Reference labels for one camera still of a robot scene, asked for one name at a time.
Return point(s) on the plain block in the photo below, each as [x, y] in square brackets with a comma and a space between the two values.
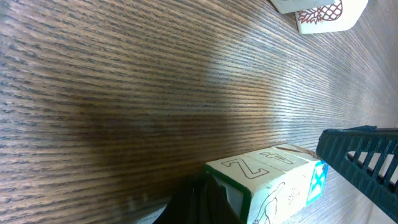
[288, 6]
[247, 185]
[340, 16]

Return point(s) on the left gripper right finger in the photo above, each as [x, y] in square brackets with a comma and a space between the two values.
[365, 156]

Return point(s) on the blue X block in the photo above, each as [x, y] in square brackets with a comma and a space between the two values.
[318, 169]

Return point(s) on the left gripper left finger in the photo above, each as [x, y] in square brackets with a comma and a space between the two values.
[199, 200]

